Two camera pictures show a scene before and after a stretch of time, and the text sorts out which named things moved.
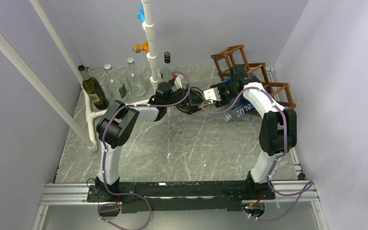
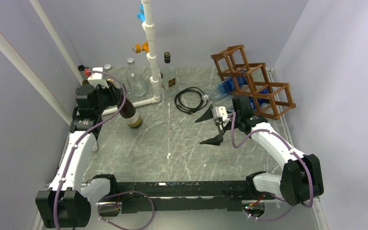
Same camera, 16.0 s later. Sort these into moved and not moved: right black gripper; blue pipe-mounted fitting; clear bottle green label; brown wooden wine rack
Moved: right black gripper
Not moved: clear bottle green label; brown wooden wine rack; blue pipe-mounted fitting
